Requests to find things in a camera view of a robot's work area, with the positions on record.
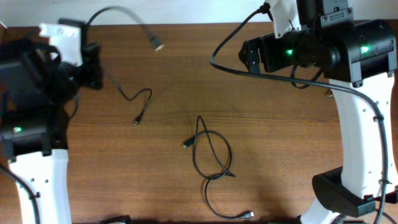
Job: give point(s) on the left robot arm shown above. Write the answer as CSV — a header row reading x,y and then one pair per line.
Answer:
x,y
39,80

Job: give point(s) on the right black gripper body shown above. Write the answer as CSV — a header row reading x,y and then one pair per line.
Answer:
x,y
278,55

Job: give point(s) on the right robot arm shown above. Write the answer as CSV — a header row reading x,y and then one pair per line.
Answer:
x,y
359,61

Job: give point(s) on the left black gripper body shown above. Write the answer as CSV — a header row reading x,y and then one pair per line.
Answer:
x,y
87,76

